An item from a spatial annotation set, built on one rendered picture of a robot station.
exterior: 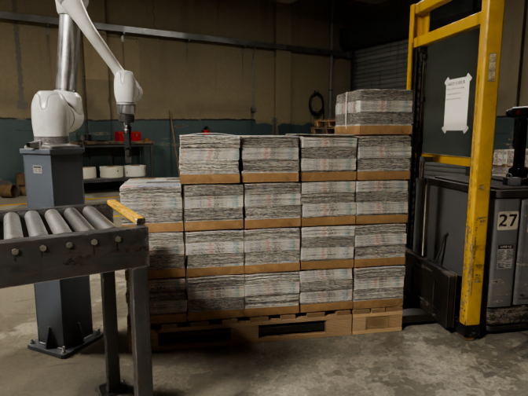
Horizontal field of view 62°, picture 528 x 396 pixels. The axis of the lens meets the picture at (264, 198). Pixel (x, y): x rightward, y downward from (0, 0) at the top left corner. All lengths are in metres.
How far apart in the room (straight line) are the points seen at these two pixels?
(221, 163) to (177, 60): 7.23
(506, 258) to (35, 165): 2.39
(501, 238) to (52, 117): 2.29
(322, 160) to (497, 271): 1.09
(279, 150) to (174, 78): 7.15
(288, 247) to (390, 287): 0.62
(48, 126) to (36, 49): 6.50
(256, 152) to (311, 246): 0.56
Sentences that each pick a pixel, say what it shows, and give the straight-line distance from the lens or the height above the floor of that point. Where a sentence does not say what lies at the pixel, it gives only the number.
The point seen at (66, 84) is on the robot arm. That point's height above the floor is 1.32.
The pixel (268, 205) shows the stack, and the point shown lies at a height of 0.72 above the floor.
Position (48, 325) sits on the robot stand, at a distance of 2.52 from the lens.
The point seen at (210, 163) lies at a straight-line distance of 2.11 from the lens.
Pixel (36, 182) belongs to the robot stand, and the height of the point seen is 0.84.
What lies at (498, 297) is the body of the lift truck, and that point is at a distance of 2.67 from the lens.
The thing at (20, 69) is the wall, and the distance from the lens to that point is 8.70.
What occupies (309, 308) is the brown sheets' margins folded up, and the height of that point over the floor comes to 0.17.
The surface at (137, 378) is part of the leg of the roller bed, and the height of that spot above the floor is 0.33.
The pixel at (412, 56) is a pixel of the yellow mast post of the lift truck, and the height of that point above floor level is 1.54.
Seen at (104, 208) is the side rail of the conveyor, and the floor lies 0.78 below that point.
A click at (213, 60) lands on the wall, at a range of 9.57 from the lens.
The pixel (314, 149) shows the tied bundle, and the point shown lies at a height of 0.99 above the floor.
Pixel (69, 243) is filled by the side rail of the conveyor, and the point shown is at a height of 0.78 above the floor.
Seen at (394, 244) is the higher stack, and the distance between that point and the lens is 2.45.
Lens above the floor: 1.09
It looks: 9 degrees down
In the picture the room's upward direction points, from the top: straight up
